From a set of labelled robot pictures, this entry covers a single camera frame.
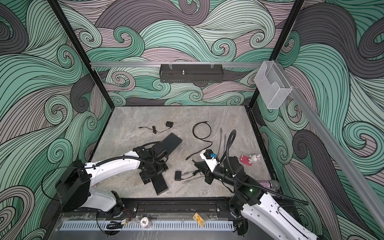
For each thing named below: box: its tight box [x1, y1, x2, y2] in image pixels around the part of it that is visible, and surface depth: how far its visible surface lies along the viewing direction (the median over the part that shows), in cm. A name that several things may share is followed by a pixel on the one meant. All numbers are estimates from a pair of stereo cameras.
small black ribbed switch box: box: [151, 173, 169, 196], surface depth 81 cm
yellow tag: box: [192, 212, 206, 228], surface depth 71 cm
